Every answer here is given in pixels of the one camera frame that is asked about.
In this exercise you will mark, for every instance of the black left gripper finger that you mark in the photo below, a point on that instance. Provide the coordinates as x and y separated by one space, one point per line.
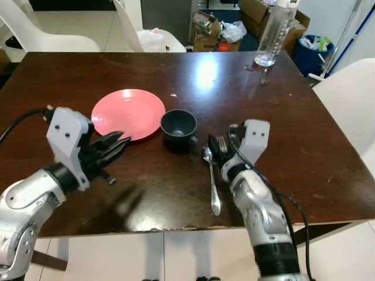
115 154
114 139

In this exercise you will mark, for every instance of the silver metal spoon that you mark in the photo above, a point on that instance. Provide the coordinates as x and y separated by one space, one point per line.
213 184

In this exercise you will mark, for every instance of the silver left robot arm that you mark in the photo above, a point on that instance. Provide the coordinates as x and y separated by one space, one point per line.
26 202

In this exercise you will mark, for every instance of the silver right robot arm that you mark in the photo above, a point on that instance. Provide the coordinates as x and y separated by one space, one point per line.
263 222

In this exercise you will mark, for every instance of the pink round plate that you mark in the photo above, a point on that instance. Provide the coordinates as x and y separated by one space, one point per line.
128 111

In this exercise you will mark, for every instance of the dark grey mug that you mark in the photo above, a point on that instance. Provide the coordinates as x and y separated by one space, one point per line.
179 127

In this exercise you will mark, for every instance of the white plastic chair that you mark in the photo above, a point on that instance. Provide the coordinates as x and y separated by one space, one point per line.
132 26
35 35
348 105

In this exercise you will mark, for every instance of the white plastic bag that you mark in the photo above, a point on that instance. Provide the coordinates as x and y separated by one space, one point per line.
151 40

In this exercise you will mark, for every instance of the dark wooden table leg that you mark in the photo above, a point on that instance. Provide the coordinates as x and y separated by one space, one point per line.
50 260
322 232

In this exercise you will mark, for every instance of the small open cardboard box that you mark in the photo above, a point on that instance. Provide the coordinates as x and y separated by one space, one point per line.
206 35

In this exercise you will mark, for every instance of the blue rubbish bin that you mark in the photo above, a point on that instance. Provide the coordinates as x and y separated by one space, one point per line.
307 58

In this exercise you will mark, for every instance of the clear plastic water bottle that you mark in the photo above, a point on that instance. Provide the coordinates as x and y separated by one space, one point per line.
275 32

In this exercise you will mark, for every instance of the large brown cardboard box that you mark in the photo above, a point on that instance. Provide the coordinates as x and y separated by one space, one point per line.
255 17

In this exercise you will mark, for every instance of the blue and white mop pole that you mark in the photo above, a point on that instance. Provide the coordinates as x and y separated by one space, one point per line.
345 38

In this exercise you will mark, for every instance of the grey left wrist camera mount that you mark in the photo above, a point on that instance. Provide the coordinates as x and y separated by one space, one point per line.
67 137

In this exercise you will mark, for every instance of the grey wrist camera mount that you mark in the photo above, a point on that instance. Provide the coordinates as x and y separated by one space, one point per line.
253 140
67 137

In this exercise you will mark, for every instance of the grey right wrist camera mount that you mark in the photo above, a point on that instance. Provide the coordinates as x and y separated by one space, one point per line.
253 140

